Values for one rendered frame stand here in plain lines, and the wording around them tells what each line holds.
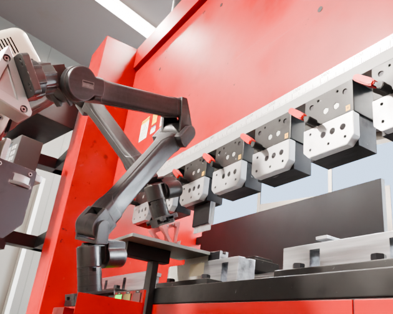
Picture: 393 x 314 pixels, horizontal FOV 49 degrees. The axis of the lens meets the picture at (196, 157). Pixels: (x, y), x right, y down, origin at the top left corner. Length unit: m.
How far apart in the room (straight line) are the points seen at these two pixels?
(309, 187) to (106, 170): 2.52
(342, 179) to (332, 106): 3.16
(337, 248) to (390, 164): 3.16
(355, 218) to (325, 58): 0.68
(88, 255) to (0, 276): 3.21
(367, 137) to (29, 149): 1.71
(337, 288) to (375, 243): 0.16
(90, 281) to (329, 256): 0.54
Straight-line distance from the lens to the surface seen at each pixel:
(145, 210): 1.81
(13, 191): 1.00
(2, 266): 4.26
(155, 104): 1.18
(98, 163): 2.29
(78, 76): 0.99
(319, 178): 4.35
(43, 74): 0.95
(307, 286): 0.85
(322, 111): 1.11
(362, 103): 1.08
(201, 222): 1.46
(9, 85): 0.93
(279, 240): 1.92
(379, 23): 1.12
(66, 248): 2.16
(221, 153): 1.41
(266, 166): 1.20
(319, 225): 1.77
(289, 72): 1.29
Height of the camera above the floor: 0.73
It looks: 24 degrees up
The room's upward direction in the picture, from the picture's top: 7 degrees clockwise
